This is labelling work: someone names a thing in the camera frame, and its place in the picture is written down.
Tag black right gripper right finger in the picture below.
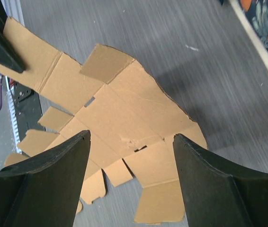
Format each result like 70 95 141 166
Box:
173 134 268 227

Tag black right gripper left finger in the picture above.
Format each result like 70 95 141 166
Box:
0 130 91 227

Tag brown cardboard box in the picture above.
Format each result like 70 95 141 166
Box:
0 17 207 224

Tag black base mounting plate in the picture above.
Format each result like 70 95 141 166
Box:
4 77 45 142

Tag slotted cable duct strip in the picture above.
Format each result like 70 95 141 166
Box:
7 89 22 153

